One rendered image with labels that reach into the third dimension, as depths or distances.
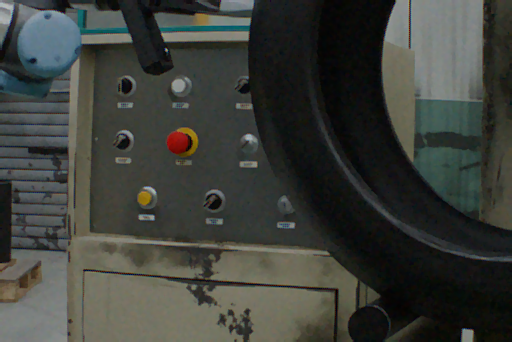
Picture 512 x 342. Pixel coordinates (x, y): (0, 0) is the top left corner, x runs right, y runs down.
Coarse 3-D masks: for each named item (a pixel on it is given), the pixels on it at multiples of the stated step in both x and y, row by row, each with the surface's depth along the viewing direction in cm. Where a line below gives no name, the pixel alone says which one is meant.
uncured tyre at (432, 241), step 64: (256, 0) 134; (320, 0) 128; (384, 0) 154; (256, 64) 133; (320, 64) 154; (320, 128) 128; (384, 128) 155; (320, 192) 129; (384, 192) 155; (384, 256) 127; (448, 256) 124; (448, 320) 129
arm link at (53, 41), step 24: (0, 0) 136; (0, 24) 134; (24, 24) 135; (48, 24) 134; (72, 24) 136; (0, 48) 135; (24, 48) 134; (48, 48) 135; (72, 48) 136; (24, 72) 139; (48, 72) 135
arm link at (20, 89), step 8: (40, 8) 148; (0, 72) 149; (8, 72) 148; (16, 72) 145; (0, 80) 149; (8, 80) 148; (16, 80) 148; (24, 80) 148; (32, 80) 148; (40, 80) 149; (48, 80) 151; (0, 88) 149; (8, 88) 148; (16, 88) 148; (24, 88) 148; (32, 88) 149; (40, 88) 149; (48, 88) 151; (24, 96) 152; (32, 96) 150; (40, 96) 150
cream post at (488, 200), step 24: (504, 0) 159; (504, 24) 159; (504, 48) 159; (504, 72) 159; (504, 96) 159; (504, 120) 159; (504, 144) 160; (480, 168) 161; (504, 168) 160; (480, 192) 161; (504, 192) 160; (480, 216) 161; (504, 216) 160; (480, 336) 162; (504, 336) 161
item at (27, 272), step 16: (0, 192) 821; (0, 208) 822; (0, 224) 822; (0, 240) 823; (0, 256) 824; (0, 272) 791; (16, 272) 778; (32, 272) 846; (0, 288) 740; (16, 288) 747
